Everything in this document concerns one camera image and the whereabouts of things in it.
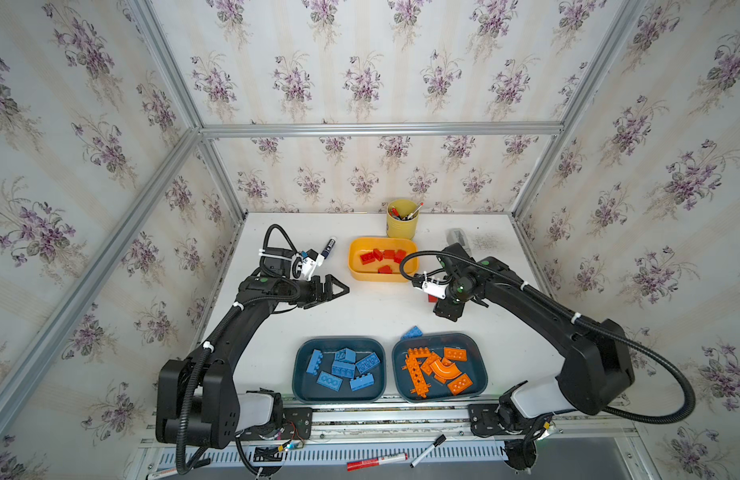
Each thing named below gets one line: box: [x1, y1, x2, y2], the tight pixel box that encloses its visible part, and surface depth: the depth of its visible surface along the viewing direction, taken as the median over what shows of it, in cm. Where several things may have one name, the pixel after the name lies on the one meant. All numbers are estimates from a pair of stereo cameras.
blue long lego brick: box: [332, 360, 355, 378], surface depth 82 cm
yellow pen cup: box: [386, 199, 420, 240], surface depth 106 cm
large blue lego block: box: [355, 352, 381, 374], surface depth 84 cm
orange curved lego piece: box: [429, 358, 462, 379], surface depth 82 cm
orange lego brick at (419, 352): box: [408, 347, 431, 359], surface depth 85 cm
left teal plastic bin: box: [292, 336, 387, 403], surface depth 81 cm
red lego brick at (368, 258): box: [360, 252, 376, 265], surface depth 106 cm
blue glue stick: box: [320, 236, 338, 260], surface depth 110 cm
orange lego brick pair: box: [443, 347, 467, 362], surface depth 86 cm
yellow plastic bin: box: [348, 237, 419, 283], surface depth 108 cm
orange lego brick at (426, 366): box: [421, 352, 440, 376], surface depth 83 cm
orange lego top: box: [447, 373, 474, 396], surface depth 80 cm
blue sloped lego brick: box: [335, 347, 356, 364], surface depth 84 cm
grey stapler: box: [446, 228, 466, 246], surface depth 113 cm
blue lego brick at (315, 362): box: [306, 349, 323, 376], surface depth 82 cm
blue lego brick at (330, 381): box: [316, 370, 344, 392], surface depth 81 cm
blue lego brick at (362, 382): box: [350, 373, 375, 392], surface depth 80 cm
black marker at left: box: [146, 468, 178, 480], surface depth 67 cm
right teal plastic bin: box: [392, 332, 488, 403], surface depth 82 cm
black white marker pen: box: [410, 434, 447, 468], surface depth 71 cm
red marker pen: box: [346, 453, 409, 472], surface depth 69 cm
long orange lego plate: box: [402, 355, 431, 399], surface depth 81 cm
